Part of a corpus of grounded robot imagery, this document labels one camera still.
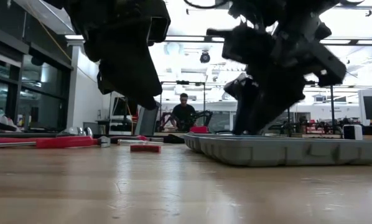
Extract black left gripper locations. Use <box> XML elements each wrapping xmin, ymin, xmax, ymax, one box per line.
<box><xmin>82</xmin><ymin>18</ymin><xmax>164</xmax><ymax>111</ymax></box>

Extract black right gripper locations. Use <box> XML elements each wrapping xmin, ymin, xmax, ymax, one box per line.
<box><xmin>223</xmin><ymin>58</ymin><xmax>309</xmax><ymax>136</ymax></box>

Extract grey plastic tool case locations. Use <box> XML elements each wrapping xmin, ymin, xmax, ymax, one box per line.
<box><xmin>184</xmin><ymin>133</ymin><xmax>372</xmax><ymax>168</ymax></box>

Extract red-handled claw hammer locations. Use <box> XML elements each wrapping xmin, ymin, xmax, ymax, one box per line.
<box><xmin>0</xmin><ymin>135</ymin><xmax>112</xmax><ymax>148</ymax></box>

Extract red hex key set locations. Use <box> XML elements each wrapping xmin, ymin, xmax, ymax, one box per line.
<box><xmin>129</xmin><ymin>144</ymin><xmax>162</xmax><ymax>154</ymax></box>

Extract red-handled screwdriver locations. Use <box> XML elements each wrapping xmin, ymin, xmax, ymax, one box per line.
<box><xmin>0</xmin><ymin>136</ymin><xmax>95</xmax><ymax>150</ymax></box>

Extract grey office chair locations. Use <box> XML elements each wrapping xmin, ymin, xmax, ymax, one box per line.
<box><xmin>134</xmin><ymin>102</ymin><xmax>161</xmax><ymax>136</ymax></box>

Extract clear safety glasses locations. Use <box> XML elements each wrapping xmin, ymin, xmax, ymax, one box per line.
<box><xmin>58</xmin><ymin>126</ymin><xmax>94</xmax><ymax>137</ymax></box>

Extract red parts bins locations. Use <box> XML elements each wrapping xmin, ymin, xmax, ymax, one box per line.
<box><xmin>304</xmin><ymin>119</ymin><xmax>327</xmax><ymax>134</ymax></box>

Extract person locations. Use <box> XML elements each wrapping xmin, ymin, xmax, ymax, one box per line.
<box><xmin>170</xmin><ymin>92</ymin><xmax>197</xmax><ymax>131</ymax></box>

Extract black round ceiling spotlight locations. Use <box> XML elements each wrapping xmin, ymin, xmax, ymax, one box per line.
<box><xmin>199</xmin><ymin>50</ymin><xmax>212</xmax><ymax>65</ymax></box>

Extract white box device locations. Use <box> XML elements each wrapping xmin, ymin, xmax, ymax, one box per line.
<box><xmin>343</xmin><ymin>124</ymin><xmax>364</xmax><ymax>141</ymax></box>

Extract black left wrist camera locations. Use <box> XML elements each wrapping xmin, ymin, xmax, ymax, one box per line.
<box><xmin>147</xmin><ymin>14</ymin><xmax>172</xmax><ymax>44</ymax></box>

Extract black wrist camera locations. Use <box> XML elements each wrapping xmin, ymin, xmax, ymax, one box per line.
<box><xmin>205</xmin><ymin>26</ymin><xmax>276</xmax><ymax>65</ymax></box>
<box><xmin>147</xmin><ymin>14</ymin><xmax>172</xmax><ymax>44</ymax></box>

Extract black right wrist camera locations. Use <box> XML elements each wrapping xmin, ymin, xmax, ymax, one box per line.
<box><xmin>205</xmin><ymin>26</ymin><xmax>276</xmax><ymax>65</ymax></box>

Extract yellow ceiling cable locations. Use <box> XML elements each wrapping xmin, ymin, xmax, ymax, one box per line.
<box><xmin>24</xmin><ymin>0</ymin><xmax>72</xmax><ymax>62</ymax></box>

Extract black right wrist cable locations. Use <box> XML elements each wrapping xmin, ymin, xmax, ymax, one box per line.
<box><xmin>182</xmin><ymin>0</ymin><xmax>231</xmax><ymax>10</ymax></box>

